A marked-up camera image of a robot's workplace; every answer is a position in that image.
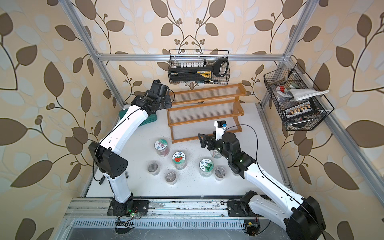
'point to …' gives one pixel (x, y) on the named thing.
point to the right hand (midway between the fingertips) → (206, 133)
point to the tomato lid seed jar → (179, 160)
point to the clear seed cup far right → (215, 154)
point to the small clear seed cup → (219, 172)
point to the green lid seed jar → (206, 167)
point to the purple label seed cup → (153, 167)
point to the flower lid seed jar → (161, 146)
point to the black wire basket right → (278, 83)
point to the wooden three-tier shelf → (195, 111)
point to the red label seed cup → (171, 177)
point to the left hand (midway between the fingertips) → (168, 99)
